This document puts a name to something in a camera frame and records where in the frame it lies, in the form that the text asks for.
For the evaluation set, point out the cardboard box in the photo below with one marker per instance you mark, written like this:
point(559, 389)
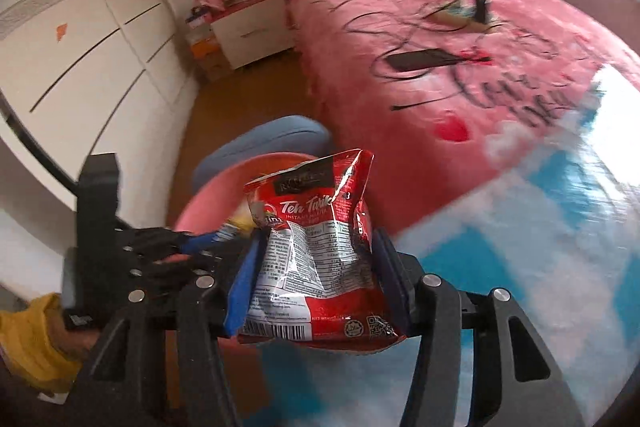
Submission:
point(215, 67)

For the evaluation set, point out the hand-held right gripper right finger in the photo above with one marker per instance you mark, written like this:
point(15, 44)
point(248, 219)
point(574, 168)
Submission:
point(395, 287)

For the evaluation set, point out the white power strip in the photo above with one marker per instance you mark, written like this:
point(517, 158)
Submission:
point(457, 14)

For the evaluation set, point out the yellow snack packet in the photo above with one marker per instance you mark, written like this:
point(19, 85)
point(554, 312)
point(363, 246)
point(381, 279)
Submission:
point(242, 222)

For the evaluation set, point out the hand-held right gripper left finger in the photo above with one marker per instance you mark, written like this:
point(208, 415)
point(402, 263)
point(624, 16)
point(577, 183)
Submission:
point(245, 292)

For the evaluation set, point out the black charger plug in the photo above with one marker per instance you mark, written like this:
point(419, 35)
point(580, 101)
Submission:
point(482, 7)

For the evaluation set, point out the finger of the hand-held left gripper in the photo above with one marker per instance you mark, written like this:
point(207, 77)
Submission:
point(175, 274)
point(165, 242)

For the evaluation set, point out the white nightstand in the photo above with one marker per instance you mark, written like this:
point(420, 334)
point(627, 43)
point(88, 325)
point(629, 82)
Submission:
point(255, 32)

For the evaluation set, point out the red snack packet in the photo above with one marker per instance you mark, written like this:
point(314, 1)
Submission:
point(320, 257)

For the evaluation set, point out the orange sticker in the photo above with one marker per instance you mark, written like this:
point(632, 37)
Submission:
point(61, 32)

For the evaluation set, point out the blue checked tablecloth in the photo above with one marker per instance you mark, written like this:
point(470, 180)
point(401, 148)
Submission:
point(525, 257)

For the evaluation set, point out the blue round stool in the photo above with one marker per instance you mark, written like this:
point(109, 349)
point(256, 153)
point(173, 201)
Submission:
point(270, 134)

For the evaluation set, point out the bed with pink bedspread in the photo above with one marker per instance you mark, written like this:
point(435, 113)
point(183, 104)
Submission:
point(350, 107)

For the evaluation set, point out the person's left forearm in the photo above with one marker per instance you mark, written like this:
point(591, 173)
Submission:
point(30, 342)

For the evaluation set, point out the orange box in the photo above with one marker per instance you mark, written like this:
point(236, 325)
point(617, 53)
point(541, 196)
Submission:
point(204, 48)

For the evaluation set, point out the white wardrobe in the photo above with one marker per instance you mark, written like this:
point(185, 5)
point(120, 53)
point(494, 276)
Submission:
point(75, 32)

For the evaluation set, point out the pink cloth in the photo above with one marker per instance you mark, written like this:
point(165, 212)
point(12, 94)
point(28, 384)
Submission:
point(210, 0)

